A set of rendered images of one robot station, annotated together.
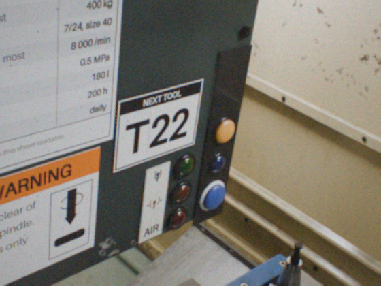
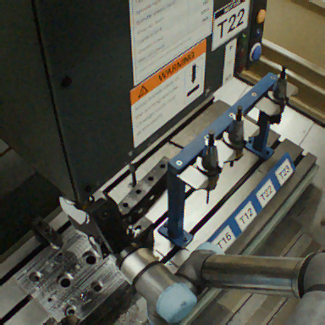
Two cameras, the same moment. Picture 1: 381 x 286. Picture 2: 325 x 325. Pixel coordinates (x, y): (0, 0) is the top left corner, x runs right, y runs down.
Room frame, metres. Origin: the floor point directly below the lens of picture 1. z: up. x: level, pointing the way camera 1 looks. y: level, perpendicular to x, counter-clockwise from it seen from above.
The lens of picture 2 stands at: (-0.09, 0.15, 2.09)
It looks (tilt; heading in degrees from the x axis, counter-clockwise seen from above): 50 degrees down; 359
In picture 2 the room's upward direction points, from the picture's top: 1 degrees counter-clockwise
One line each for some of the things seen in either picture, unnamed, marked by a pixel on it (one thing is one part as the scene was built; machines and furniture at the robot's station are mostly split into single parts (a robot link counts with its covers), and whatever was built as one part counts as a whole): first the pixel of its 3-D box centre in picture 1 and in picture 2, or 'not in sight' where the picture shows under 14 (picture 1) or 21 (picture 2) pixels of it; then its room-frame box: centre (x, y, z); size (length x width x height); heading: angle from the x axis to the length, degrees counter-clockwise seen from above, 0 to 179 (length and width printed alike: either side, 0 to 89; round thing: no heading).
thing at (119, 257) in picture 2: not in sight; (114, 241); (0.40, 0.24, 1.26); 0.12 x 0.08 x 0.09; 39
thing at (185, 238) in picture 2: not in sight; (176, 206); (0.63, 0.10, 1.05); 0.10 x 0.05 x 0.30; 47
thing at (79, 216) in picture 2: not in sight; (73, 217); (0.46, 0.33, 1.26); 0.09 x 0.03 x 0.06; 52
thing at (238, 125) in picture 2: not in sight; (237, 127); (0.71, -0.05, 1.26); 0.04 x 0.04 x 0.07
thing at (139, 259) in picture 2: not in sight; (140, 265); (0.34, 0.19, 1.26); 0.08 x 0.05 x 0.08; 129
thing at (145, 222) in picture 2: not in sight; (133, 239); (0.57, 0.22, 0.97); 0.13 x 0.03 x 0.15; 137
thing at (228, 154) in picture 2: not in sight; (223, 151); (0.67, -0.01, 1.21); 0.07 x 0.05 x 0.01; 47
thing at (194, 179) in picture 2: not in sight; (195, 179); (0.59, 0.06, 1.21); 0.07 x 0.05 x 0.01; 47
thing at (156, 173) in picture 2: not in sight; (145, 191); (0.77, 0.19, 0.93); 0.26 x 0.05 x 0.06; 142
